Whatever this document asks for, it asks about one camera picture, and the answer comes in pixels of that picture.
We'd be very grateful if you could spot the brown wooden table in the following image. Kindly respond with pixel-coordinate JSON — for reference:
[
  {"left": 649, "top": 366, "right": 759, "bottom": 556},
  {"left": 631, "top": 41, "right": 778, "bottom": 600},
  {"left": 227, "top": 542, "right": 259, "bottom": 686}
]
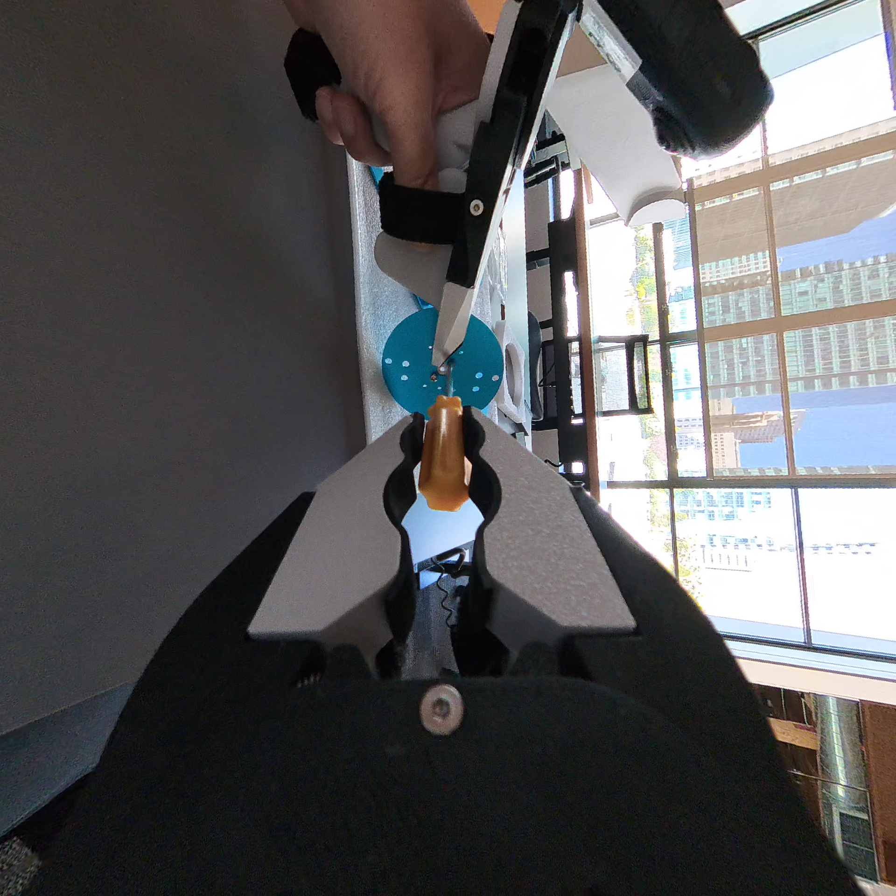
[{"left": 567, "top": 166, "right": 606, "bottom": 491}]

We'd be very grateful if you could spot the white foam frame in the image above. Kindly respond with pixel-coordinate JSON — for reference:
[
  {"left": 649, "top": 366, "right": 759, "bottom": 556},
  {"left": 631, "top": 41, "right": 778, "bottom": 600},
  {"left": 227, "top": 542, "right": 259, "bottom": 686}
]
[{"left": 499, "top": 334, "right": 536, "bottom": 424}]

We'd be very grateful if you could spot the large glass window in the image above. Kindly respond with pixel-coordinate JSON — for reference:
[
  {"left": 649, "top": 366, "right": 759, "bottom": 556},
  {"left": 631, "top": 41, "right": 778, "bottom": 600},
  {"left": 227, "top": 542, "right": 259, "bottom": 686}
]
[{"left": 581, "top": 0, "right": 896, "bottom": 666}]

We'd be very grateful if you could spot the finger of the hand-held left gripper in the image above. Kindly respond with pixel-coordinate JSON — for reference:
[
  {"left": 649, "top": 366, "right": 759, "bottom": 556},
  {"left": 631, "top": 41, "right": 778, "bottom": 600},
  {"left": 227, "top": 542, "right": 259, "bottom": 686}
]
[
  {"left": 433, "top": 273, "right": 485, "bottom": 359},
  {"left": 374, "top": 231, "right": 452, "bottom": 302}
]

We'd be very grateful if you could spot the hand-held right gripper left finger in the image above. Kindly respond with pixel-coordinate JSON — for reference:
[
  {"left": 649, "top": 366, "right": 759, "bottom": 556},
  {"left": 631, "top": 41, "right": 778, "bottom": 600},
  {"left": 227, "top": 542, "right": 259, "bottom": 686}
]
[{"left": 248, "top": 415, "right": 424, "bottom": 662}]

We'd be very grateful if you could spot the grey desk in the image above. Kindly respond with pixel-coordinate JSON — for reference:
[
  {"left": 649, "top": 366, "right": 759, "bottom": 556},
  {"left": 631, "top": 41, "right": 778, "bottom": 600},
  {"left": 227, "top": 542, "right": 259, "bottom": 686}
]
[{"left": 0, "top": 0, "right": 421, "bottom": 841}]

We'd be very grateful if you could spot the orange cardboard box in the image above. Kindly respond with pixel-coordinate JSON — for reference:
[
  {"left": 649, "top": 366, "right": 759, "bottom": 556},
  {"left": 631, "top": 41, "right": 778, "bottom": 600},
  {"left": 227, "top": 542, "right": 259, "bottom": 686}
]
[{"left": 539, "top": 0, "right": 690, "bottom": 229}]

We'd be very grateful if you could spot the yellow handled screwdriver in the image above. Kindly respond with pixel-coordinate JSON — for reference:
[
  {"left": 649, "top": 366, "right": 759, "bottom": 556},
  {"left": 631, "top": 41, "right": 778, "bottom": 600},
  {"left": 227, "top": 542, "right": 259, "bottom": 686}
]
[{"left": 418, "top": 357, "right": 476, "bottom": 513}]

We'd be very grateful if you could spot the person's left hand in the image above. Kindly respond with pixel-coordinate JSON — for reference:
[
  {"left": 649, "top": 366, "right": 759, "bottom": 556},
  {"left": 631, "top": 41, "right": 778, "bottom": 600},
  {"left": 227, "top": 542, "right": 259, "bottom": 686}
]
[{"left": 287, "top": 0, "right": 494, "bottom": 193}]

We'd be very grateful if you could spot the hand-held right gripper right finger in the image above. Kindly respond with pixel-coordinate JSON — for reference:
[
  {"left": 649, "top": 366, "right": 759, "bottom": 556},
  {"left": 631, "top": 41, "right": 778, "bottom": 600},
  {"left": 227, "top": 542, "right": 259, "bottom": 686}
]
[{"left": 465, "top": 415, "right": 639, "bottom": 662}]

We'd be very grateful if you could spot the white foam sheet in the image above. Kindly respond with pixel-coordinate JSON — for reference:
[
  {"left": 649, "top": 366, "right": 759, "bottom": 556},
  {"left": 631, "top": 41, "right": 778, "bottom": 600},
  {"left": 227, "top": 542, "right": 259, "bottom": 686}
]
[{"left": 348, "top": 152, "right": 536, "bottom": 452}]

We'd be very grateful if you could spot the small blue round plate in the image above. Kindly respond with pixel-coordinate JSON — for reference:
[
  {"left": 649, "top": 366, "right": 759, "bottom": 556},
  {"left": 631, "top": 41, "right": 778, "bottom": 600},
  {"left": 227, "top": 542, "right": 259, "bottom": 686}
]
[{"left": 380, "top": 308, "right": 506, "bottom": 415}]

